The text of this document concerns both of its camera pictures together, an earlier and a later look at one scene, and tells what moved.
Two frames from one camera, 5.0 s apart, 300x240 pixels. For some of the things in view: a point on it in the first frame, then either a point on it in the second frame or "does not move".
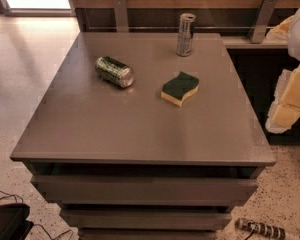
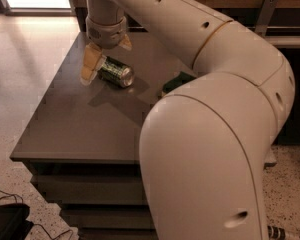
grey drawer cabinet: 134,141 does not move
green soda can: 112,70 does not move
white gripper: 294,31 -> 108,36
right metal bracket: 261,23 does not move
